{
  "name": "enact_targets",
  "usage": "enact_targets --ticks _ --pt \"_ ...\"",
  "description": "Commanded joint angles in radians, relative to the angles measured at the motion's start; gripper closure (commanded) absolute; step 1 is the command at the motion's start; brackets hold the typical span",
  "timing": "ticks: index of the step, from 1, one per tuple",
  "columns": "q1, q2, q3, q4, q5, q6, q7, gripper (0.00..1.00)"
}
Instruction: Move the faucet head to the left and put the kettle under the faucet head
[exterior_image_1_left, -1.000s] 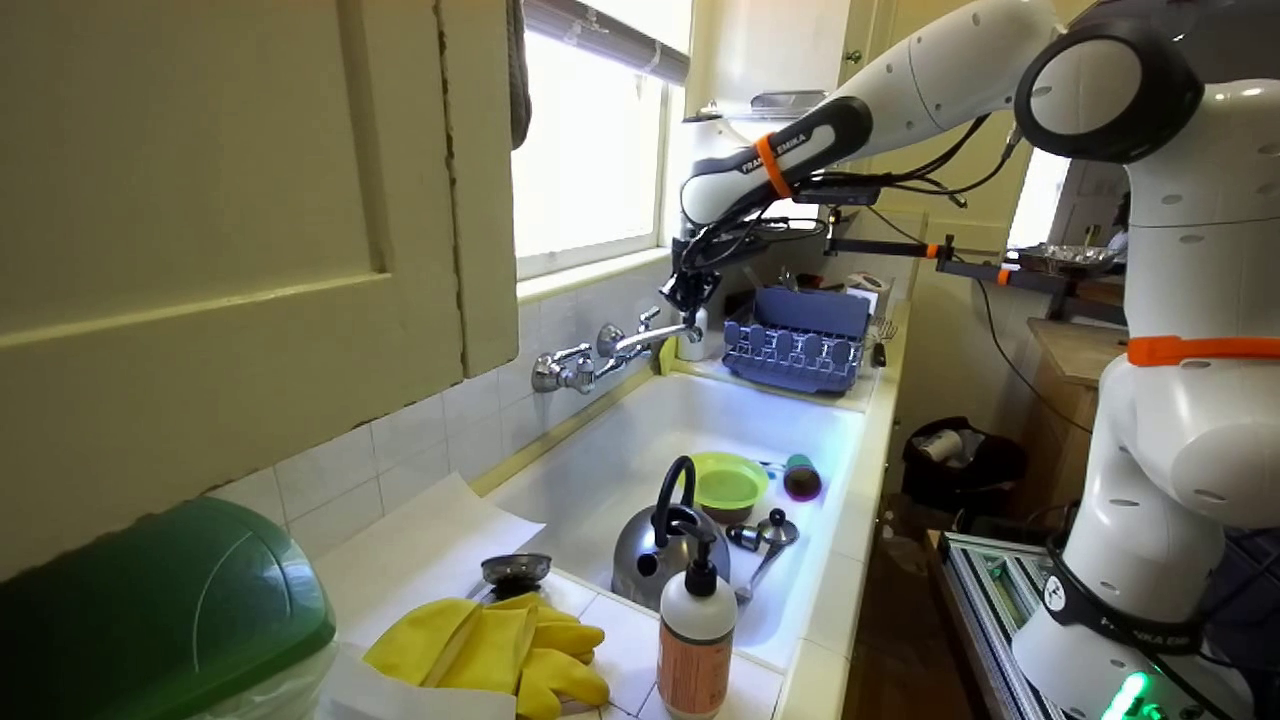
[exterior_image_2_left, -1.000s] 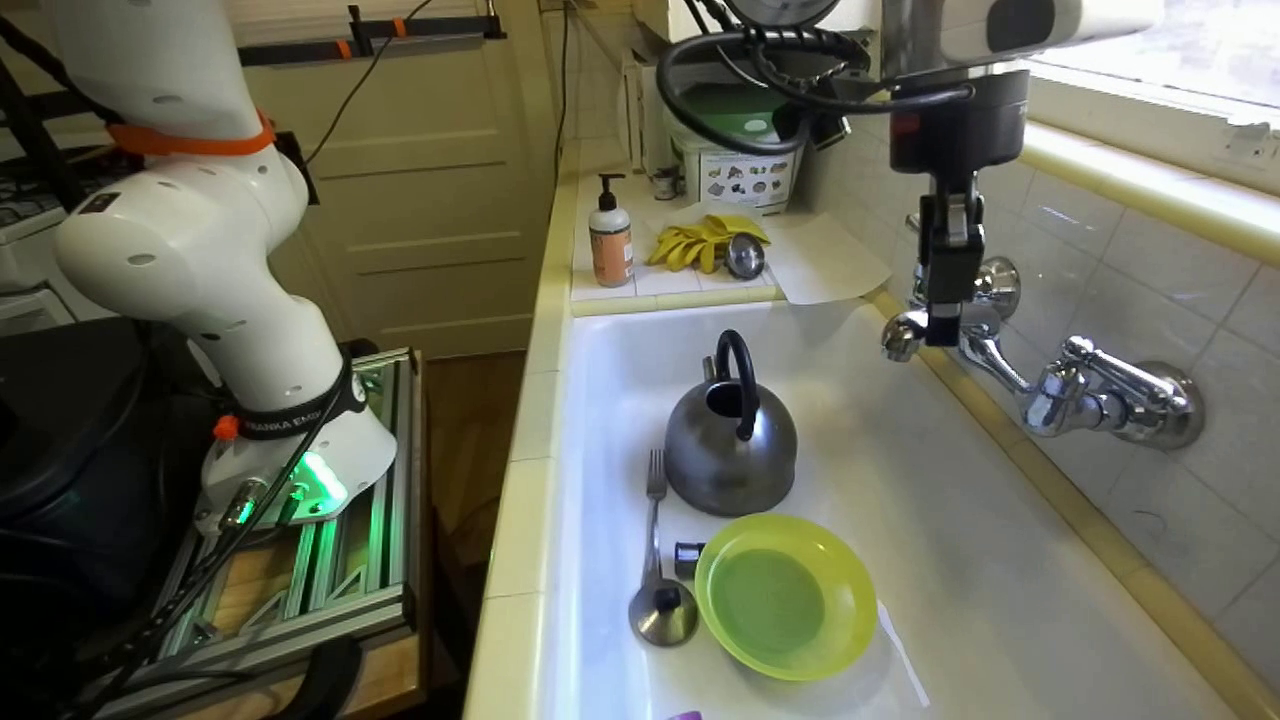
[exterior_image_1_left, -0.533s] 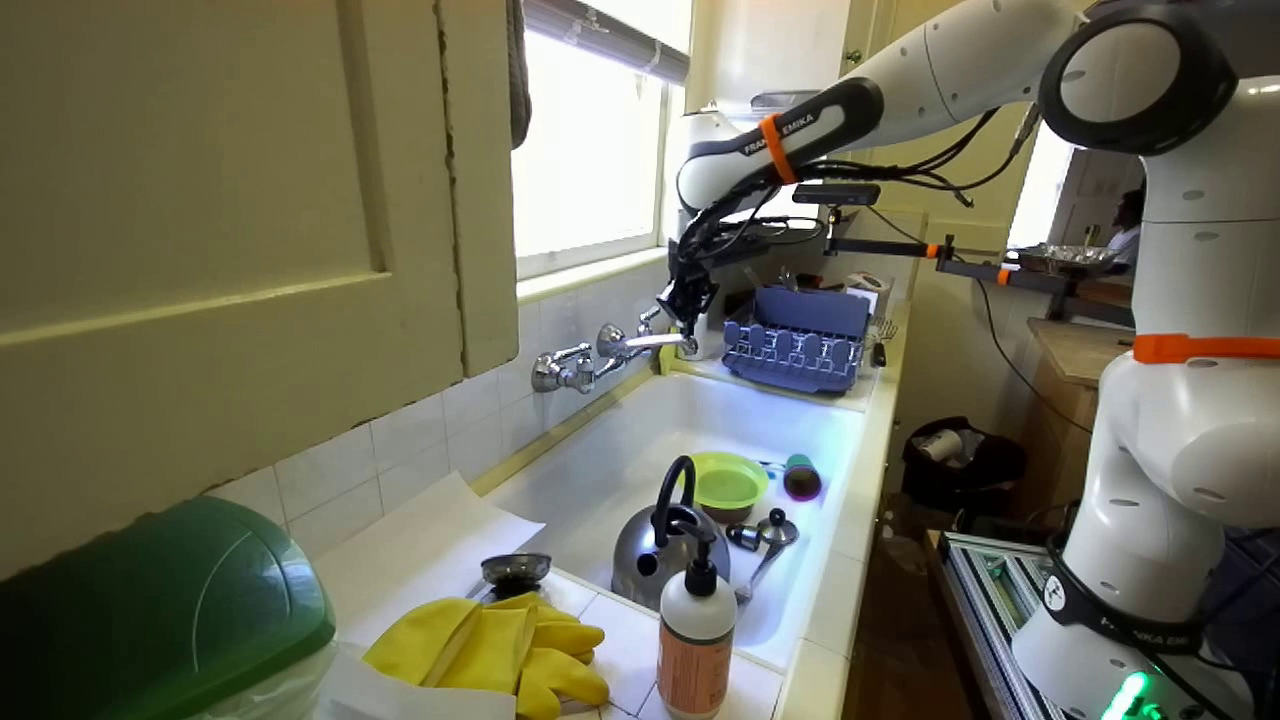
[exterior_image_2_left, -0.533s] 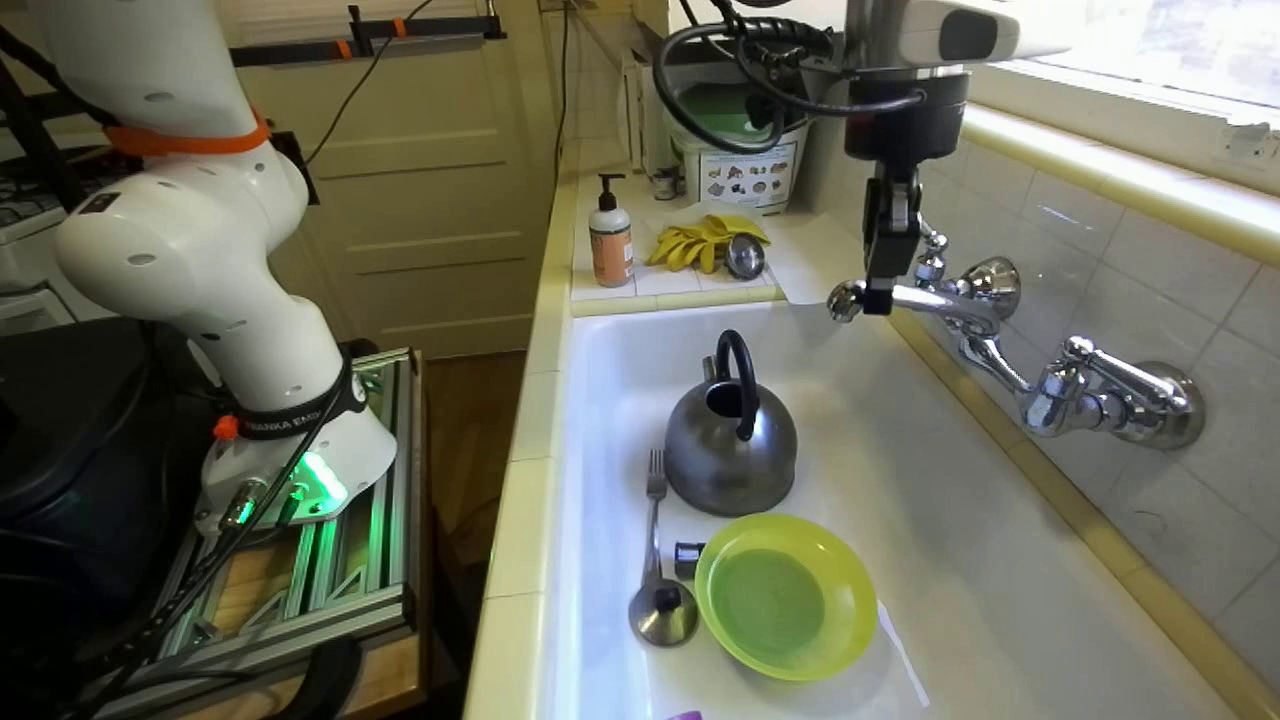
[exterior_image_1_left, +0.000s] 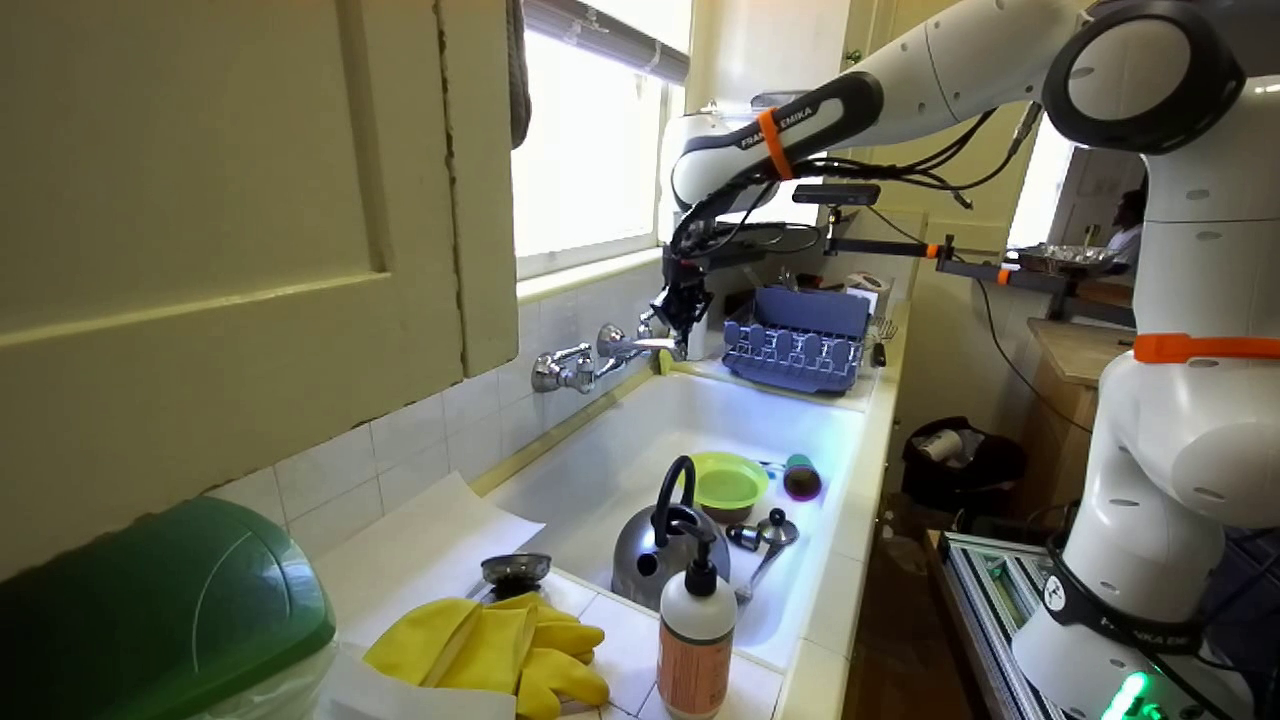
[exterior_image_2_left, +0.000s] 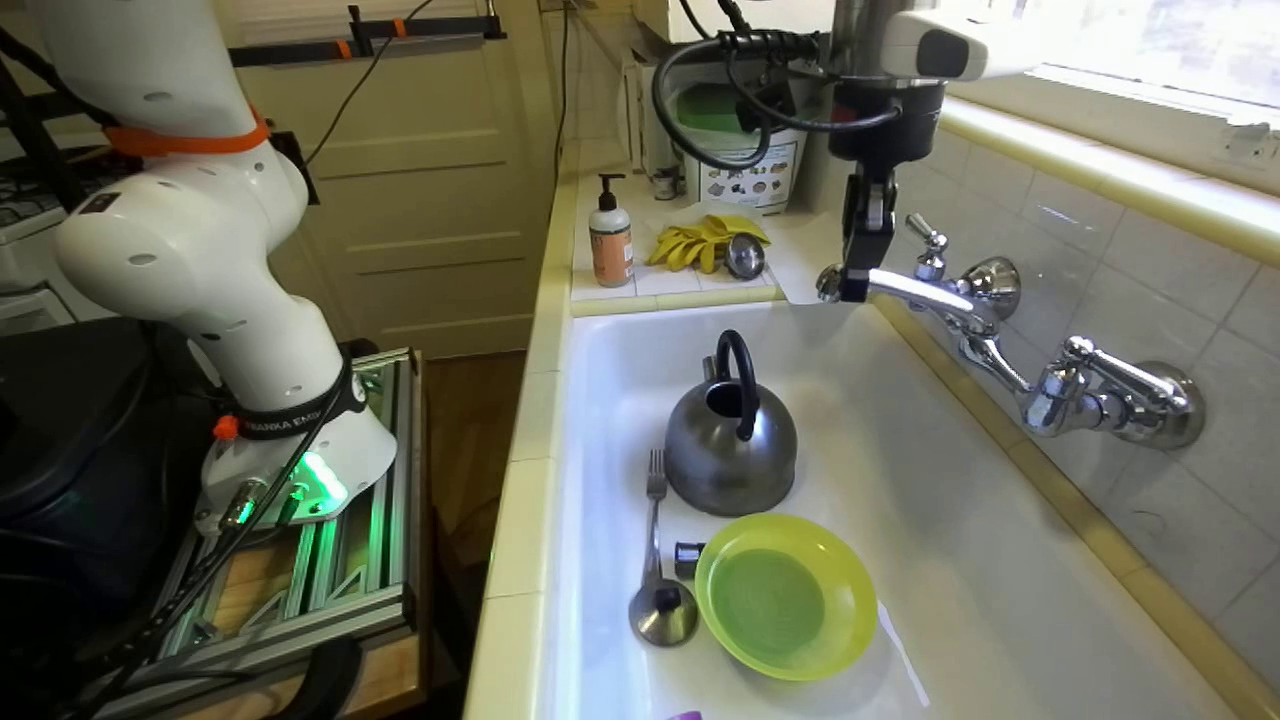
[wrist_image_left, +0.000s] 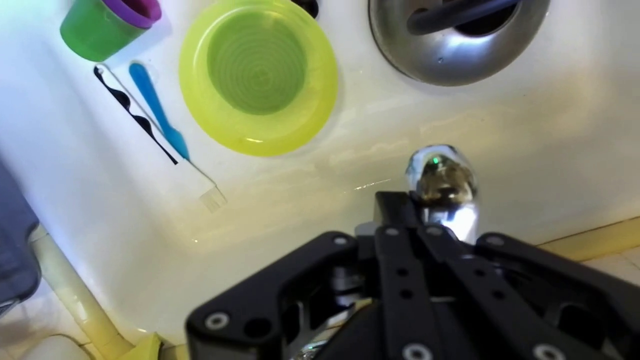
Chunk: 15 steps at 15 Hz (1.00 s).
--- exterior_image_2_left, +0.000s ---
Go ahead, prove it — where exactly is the orange soap pump bottle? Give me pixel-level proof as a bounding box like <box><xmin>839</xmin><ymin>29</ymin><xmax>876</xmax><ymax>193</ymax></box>
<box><xmin>587</xmin><ymin>172</ymin><xmax>635</xmax><ymax>292</ymax></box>

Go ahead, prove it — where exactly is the white stove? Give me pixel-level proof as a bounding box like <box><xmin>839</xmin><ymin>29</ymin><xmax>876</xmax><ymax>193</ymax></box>
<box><xmin>0</xmin><ymin>142</ymin><xmax>85</xmax><ymax>335</ymax></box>

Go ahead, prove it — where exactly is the yellow-green plastic bowl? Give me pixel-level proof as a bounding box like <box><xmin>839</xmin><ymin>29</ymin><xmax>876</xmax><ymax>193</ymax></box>
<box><xmin>692</xmin><ymin>512</ymin><xmax>883</xmax><ymax>687</ymax></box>

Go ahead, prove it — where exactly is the metal sink strainer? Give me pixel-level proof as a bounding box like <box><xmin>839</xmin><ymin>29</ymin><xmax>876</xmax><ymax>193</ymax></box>
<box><xmin>718</xmin><ymin>237</ymin><xmax>771</xmax><ymax>284</ymax></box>

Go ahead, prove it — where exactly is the black wrist cable bundle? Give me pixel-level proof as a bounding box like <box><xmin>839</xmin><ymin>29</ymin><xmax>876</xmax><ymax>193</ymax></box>
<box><xmin>649</xmin><ymin>0</ymin><xmax>924</xmax><ymax>174</ymax></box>

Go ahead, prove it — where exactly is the black clamp handle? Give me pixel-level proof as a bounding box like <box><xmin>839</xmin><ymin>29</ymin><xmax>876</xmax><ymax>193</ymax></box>
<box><xmin>275</xmin><ymin>123</ymin><xmax>325</xmax><ymax>209</ymax></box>

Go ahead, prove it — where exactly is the chrome wall faucet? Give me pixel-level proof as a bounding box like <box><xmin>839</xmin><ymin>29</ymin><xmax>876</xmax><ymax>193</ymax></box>
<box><xmin>812</xmin><ymin>210</ymin><xmax>1212</xmax><ymax>455</ymax></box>

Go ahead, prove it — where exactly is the cream panelled door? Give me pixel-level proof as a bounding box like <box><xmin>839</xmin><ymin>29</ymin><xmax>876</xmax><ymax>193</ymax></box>
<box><xmin>213</xmin><ymin>0</ymin><xmax>557</xmax><ymax>365</ymax></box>

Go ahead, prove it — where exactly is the white sink basin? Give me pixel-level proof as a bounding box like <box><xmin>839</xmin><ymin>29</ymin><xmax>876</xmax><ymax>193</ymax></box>
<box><xmin>532</xmin><ymin>297</ymin><xmax>1245</xmax><ymax>720</ymax></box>

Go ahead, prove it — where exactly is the steel kettle with black handle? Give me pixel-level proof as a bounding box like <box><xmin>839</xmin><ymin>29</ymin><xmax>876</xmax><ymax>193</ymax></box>
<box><xmin>658</xmin><ymin>326</ymin><xmax>804</xmax><ymax>519</ymax></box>

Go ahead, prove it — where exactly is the window with cream frame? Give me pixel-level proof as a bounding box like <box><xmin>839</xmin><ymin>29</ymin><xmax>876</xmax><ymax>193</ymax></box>
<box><xmin>931</xmin><ymin>0</ymin><xmax>1280</xmax><ymax>265</ymax></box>

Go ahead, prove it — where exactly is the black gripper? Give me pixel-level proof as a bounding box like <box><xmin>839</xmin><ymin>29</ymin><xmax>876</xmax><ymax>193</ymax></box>
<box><xmin>836</xmin><ymin>156</ymin><xmax>900</xmax><ymax>299</ymax></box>

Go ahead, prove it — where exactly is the white cabinet door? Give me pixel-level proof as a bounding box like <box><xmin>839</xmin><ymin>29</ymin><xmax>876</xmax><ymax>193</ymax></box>
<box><xmin>622</xmin><ymin>0</ymin><xmax>843</xmax><ymax>34</ymax></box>

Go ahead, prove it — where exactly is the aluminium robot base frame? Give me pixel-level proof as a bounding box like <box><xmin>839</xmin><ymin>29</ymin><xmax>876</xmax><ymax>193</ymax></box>
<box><xmin>97</xmin><ymin>342</ymin><xmax>426</xmax><ymax>717</ymax></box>

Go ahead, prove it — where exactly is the thin black cable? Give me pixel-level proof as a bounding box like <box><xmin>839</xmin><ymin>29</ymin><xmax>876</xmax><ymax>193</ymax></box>
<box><xmin>304</xmin><ymin>0</ymin><xmax>437</xmax><ymax>168</ymax></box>

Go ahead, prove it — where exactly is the white bin with green lid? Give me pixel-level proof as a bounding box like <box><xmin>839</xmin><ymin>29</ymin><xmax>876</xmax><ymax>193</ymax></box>
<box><xmin>662</xmin><ymin>74</ymin><xmax>812</xmax><ymax>216</ymax></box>

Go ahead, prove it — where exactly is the black clamp bar with orange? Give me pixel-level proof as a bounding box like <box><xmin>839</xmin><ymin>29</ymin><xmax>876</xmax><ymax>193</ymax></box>
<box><xmin>224</xmin><ymin>0</ymin><xmax>512</xmax><ymax>71</ymax></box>

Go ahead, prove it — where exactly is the white counter mat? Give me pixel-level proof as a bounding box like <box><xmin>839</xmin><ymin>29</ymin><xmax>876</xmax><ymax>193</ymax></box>
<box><xmin>762</xmin><ymin>209</ymin><xmax>854</xmax><ymax>312</ymax></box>

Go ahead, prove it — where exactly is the large black container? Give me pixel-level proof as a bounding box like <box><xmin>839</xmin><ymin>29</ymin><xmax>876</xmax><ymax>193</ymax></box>
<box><xmin>0</xmin><ymin>317</ymin><xmax>224</xmax><ymax>632</ymax></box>

